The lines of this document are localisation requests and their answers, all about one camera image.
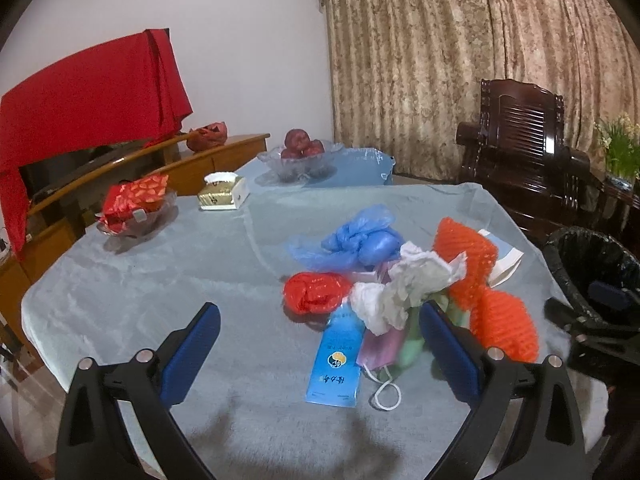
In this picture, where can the pink box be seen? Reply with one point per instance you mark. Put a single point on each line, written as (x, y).
(378, 274)

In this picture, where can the white tissue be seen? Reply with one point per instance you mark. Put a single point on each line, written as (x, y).
(415, 275)

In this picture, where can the dark wooden side table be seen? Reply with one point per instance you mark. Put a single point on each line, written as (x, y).
(611, 208)

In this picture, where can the beige patterned curtain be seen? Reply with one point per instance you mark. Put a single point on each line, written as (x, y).
(405, 73)

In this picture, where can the blue paper leaflet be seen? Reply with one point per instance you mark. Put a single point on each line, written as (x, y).
(335, 377)

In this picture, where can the red plastic bag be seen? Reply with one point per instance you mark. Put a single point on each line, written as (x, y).
(308, 293)

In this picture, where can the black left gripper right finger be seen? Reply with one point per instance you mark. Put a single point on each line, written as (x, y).
(547, 440)

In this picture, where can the potted green flowering plant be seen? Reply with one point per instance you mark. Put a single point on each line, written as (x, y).
(619, 138)

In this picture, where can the black lined trash bin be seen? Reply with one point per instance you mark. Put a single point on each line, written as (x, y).
(576, 257)

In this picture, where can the orange foam fruit net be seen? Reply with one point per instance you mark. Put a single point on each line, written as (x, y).
(454, 239)

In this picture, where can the red cloth drape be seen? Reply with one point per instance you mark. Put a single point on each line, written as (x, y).
(123, 90)

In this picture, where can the wooden sideboard cabinet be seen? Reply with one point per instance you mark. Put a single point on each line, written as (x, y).
(62, 217)

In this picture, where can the red apples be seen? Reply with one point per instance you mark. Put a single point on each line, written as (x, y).
(297, 145)

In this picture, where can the dark wooden armchair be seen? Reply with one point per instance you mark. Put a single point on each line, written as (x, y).
(517, 152)

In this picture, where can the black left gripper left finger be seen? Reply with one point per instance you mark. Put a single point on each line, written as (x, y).
(93, 441)

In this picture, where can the light grey-blue table cloth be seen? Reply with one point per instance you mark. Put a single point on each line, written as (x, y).
(246, 414)

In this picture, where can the glass fruit bowl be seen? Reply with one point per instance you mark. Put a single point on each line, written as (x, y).
(305, 168)

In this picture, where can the green foam net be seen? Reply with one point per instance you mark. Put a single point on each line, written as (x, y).
(414, 341)

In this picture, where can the red gold candy packet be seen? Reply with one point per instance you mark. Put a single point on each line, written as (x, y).
(122, 200)

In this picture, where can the blue plastic table cover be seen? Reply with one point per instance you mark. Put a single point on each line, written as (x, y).
(351, 167)

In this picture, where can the blue plastic bag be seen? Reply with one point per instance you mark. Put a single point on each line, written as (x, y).
(361, 244)

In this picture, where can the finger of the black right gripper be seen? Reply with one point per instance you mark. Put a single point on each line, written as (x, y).
(563, 316)
(608, 296)

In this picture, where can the gold tissue box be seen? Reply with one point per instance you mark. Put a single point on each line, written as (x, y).
(223, 190)

